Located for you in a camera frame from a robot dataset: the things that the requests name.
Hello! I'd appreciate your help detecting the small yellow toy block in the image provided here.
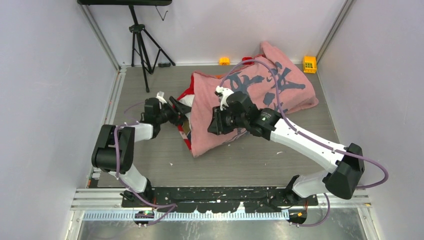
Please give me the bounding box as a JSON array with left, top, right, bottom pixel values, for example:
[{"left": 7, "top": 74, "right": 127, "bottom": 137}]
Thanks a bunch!
[{"left": 218, "top": 57, "right": 231, "bottom": 66}]

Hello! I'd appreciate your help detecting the yellow green toy block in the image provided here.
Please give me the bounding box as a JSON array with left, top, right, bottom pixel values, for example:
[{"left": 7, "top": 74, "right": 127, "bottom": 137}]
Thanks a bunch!
[{"left": 302, "top": 56, "right": 317, "bottom": 74}]

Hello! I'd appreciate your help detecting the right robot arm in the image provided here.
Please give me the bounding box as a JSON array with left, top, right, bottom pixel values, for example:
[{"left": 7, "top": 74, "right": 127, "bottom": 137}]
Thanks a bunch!
[{"left": 207, "top": 87, "right": 365, "bottom": 205}]

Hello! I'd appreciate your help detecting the red toy block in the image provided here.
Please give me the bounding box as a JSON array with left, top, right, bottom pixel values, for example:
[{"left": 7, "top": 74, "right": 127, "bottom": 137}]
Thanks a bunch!
[{"left": 242, "top": 56, "right": 254, "bottom": 65}]

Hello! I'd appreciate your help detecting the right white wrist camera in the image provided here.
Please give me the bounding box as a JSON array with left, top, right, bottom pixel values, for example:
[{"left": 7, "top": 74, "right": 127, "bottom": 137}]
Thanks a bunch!
[{"left": 215, "top": 86, "right": 234, "bottom": 111}]

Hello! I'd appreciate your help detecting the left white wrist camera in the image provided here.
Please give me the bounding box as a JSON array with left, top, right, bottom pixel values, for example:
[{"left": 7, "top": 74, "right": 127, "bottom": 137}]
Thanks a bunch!
[{"left": 156, "top": 91, "right": 168, "bottom": 105}]

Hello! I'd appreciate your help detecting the pink printed pillowcase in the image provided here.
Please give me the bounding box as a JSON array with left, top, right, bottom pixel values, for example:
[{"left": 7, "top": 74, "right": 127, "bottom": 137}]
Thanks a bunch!
[{"left": 189, "top": 41, "right": 319, "bottom": 158}]

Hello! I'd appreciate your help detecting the small black floor object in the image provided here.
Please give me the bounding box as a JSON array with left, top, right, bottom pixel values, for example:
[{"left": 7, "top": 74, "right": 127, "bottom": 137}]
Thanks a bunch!
[{"left": 157, "top": 62, "right": 172, "bottom": 68}]

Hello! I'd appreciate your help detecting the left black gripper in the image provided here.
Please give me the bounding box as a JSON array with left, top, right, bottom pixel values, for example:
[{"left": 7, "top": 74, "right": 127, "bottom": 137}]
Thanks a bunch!
[{"left": 156, "top": 96, "right": 194, "bottom": 126}]

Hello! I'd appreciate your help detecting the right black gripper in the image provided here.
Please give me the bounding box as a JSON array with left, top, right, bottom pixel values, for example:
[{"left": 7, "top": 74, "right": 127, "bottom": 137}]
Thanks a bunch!
[{"left": 208, "top": 103, "right": 248, "bottom": 135}]

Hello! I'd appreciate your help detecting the white pillow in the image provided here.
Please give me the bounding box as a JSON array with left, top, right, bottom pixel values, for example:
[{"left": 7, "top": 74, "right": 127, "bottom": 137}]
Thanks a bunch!
[{"left": 179, "top": 94, "right": 195, "bottom": 108}]

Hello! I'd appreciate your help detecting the black overhead bar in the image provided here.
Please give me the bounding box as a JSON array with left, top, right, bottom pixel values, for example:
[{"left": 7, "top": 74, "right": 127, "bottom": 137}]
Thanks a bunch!
[{"left": 77, "top": 0, "right": 172, "bottom": 7}]

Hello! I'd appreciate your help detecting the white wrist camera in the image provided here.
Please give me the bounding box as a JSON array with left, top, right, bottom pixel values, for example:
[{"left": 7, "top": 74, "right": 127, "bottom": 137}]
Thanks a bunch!
[
  {"left": 215, "top": 86, "right": 234, "bottom": 111},
  {"left": 156, "top": 91, "right": 168, "bottom": 105}
]

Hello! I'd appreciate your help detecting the black tripod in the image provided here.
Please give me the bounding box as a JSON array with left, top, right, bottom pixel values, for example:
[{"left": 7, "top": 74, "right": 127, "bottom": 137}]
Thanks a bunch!
[{"left": 128, "top": 5, "right": 176, "bottom": 93}]

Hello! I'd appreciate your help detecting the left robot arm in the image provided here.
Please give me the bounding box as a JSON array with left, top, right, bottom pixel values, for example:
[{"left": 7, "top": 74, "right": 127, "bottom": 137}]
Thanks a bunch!
[{"left": 91, "top": 96, "right": 191, "bottom": 207}]

